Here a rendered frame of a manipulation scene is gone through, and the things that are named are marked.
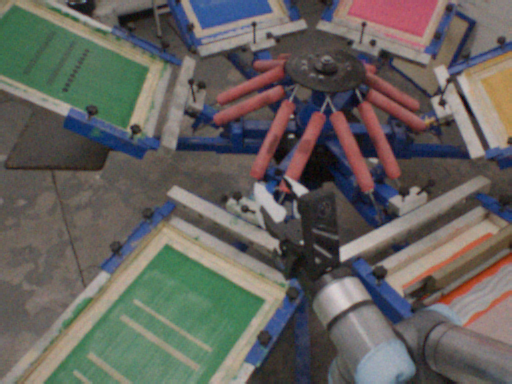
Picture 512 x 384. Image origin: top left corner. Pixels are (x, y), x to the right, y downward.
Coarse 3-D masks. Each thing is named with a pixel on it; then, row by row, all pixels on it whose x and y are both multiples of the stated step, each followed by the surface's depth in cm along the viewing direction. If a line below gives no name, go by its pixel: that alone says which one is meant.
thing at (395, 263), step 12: (468, 216) 141; (480, 216) 141; (492, 216) 141; (444, 228) 138; (456, 228) 138; (468, 228) 141; (420, 240) 136; (432, 240) 135; (444, 240) 136; (408, 252) 132; (420, 252) 132; (384, 264) 130; (396, 264) 129; (408, 264) 132
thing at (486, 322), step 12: (444, 264) 130; (420, 276) 128; (456, 288) 122; (468, 288) 121; (420, 300) 121; (444, 300) 119; (480, 312) 114; (492, 312) 113; (504, 312) 113; (468, 324) 112; (480, 324) 111; (492, 324) 110; (504, 324) 110; (492, 336) 107; (504, 336) 107
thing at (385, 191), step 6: (384, 186) 153; (378, 192) 151; (384, 192) 150; (390, 192) 150; (396, 192) 149; (378, 198) 152; (384, 198) 149; (390, 198) 147; (384, 204) 150; (396, 216) 146
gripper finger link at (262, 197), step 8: (256, 184) 70; (256, 192) 69; (264, 192) 68; (256, 200) 68; (264, 200) 67; (272, 200) 67; (272, 208) 66; (280, 208) 66; (272, 216) 65; (280, 216) 65
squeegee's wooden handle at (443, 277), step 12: (504, 228) 125; (492, 240) 121; (504, 240) 123; (468, 252) 119; (480, 252) 119; (492, 252) 123; (456, 264) 116; (468, 264) 118; (480, 264) 122; (432, 276) 114; (444, 276) 114; (456, 276) 118; (432, 288) 116; (444, 288) 118
